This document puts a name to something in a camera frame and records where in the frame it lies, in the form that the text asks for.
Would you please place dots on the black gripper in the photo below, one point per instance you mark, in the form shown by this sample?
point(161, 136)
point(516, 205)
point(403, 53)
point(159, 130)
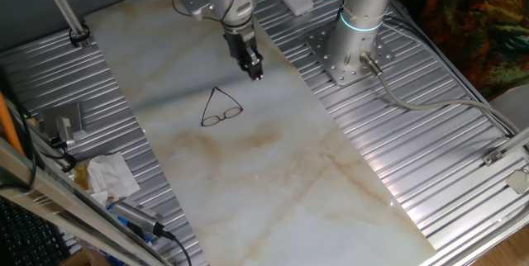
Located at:
point(241, 45)

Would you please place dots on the black keyboard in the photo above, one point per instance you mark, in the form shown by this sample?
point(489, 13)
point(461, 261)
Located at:
point(25, 237)

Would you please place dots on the marble pattern mat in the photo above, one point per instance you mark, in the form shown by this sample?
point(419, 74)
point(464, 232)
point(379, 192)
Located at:
point(268, 175)

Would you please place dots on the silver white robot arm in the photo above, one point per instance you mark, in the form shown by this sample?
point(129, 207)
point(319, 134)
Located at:
point(359, 10)

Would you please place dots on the brown cardboard box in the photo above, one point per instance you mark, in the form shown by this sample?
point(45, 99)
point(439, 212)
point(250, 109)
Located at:
point(82, 257)

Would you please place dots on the pale grey round object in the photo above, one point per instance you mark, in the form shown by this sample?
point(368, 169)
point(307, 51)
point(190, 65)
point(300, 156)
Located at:
point(512, 107)

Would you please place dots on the aluminium corner strut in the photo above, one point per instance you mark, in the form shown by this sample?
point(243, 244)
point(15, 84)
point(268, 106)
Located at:
point(516, 142)

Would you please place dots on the metal corner bracket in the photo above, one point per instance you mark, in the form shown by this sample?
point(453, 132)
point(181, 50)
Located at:
point(492, 158)

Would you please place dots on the orange pole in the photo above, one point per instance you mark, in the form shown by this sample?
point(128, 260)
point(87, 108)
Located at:
point(8, 123)

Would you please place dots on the silver metal tag plate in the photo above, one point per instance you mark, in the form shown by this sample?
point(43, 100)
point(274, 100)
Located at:
point(518, 181)

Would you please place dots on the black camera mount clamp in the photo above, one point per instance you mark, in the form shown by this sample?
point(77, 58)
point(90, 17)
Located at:
point(62, 143)

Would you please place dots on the yellow crumpled wrapper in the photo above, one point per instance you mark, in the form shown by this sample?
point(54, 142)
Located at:
point(81, 177)

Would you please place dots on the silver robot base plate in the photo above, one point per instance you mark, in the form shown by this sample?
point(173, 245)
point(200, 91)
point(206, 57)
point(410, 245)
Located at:
point(318, 45)

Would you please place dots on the aluminium frame rail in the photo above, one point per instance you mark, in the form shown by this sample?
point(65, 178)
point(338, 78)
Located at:
point(62, 206)

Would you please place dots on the dark red framed glasses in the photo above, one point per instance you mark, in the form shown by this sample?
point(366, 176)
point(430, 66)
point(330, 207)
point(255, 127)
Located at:
point(233, 113)

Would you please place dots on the aluminium frame pole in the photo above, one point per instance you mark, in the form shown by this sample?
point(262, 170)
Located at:
point(62, 3)

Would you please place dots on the crumpled white tissue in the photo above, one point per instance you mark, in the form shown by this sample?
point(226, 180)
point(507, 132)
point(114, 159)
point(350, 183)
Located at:
point(111, 175)

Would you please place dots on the grey flat metal box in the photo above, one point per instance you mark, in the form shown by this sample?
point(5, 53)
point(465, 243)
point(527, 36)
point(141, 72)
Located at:
point(68, 115)

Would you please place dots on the black pole base clamp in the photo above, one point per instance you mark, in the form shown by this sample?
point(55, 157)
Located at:
point(79, 34)

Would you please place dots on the colourful patterned cloth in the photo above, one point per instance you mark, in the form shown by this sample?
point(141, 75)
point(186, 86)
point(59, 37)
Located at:
point(475, 22)

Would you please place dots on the silver finned camera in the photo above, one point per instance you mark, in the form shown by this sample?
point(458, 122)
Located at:
point(136, 214)

